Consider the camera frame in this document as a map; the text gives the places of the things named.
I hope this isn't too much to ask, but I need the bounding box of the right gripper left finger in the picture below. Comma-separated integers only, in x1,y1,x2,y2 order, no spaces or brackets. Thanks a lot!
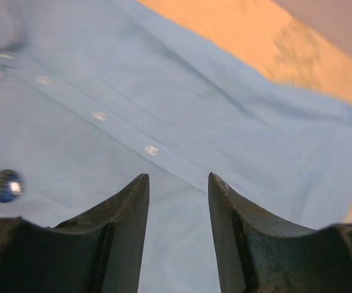
0,174,150,293

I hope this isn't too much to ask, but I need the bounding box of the round blue brooch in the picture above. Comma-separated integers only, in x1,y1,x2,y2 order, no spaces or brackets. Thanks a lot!
0,169,25,203

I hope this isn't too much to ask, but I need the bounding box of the light blue shirt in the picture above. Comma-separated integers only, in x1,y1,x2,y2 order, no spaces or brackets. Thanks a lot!
0,1,352,292

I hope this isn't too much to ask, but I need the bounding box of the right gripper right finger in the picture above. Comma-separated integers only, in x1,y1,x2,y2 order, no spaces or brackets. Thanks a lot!
208,174,352,293

